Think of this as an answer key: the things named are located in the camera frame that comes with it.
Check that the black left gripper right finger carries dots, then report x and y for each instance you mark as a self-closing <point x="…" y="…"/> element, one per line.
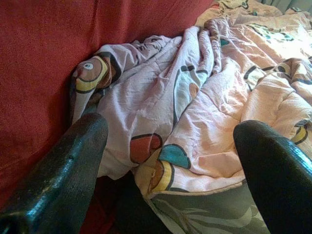
<point x="280" y="185"/>

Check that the red folded mattress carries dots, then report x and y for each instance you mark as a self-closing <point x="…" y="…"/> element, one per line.
<point x="48" y="48"/>

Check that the pink cartoon bear blanket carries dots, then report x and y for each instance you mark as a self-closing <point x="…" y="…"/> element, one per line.
<point x="219" y="109"/>

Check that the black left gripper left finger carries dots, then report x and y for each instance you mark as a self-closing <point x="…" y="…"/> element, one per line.
<point x="61" y="182"/>

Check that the bed with grey floral sheet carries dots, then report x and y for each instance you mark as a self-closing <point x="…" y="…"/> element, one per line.
<point x="207" y="214"/>

